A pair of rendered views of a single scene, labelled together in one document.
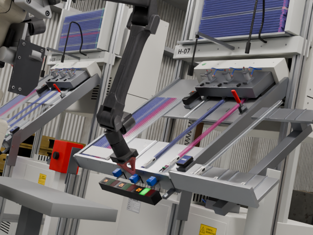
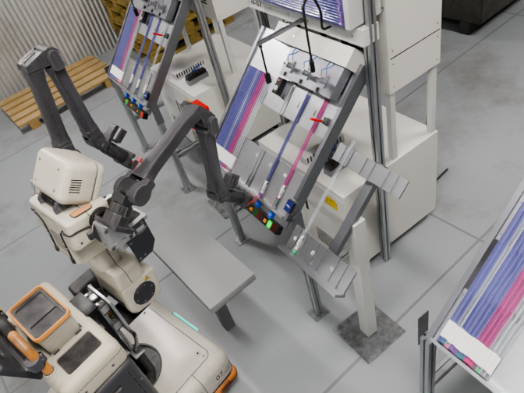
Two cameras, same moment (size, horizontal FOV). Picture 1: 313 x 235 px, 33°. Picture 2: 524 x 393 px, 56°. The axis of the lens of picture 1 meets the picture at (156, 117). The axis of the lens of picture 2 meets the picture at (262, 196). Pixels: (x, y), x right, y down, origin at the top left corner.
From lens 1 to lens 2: 1.54 m
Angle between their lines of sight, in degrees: 48
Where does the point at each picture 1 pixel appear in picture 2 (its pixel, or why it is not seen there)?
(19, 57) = (131, 243)
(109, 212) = (249, 279)
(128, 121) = (233, 181)
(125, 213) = not seen: hidden behind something
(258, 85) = (334, 91)
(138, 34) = (204, 139)
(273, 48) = (341, 35)
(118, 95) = (215, 185)
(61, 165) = not seen: hidden behind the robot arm
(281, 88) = (359, 81)
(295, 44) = (360, 38)
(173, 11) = not seen: outside the picture
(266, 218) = (362, 249)
